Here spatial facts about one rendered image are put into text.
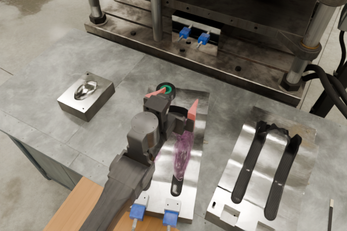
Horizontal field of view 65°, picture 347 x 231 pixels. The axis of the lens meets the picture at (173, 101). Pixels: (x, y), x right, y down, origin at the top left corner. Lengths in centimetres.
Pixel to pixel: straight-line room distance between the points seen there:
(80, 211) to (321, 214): 82
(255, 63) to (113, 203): 116
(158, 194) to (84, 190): 28
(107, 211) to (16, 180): 166
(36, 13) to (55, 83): 224
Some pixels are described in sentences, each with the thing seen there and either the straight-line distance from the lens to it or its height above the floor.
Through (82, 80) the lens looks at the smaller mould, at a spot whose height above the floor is 87.
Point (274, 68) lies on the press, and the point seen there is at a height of 78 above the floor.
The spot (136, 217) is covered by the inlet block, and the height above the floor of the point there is 87.
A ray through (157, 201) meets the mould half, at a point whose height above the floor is 85.
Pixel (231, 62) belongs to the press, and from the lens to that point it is 148.
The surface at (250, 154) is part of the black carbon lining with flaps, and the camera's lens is 102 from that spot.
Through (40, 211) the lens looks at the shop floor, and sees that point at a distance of 203.
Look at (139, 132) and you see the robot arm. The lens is 55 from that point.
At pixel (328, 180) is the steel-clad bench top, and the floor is 80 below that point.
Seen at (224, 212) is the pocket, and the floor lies 86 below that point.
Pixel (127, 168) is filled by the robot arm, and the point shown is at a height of 123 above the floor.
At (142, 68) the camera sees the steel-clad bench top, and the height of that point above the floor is 80.
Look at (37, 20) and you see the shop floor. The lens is 349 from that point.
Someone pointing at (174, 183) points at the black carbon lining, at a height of 85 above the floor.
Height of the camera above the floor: 176
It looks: 50 degrees down
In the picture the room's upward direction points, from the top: straight up
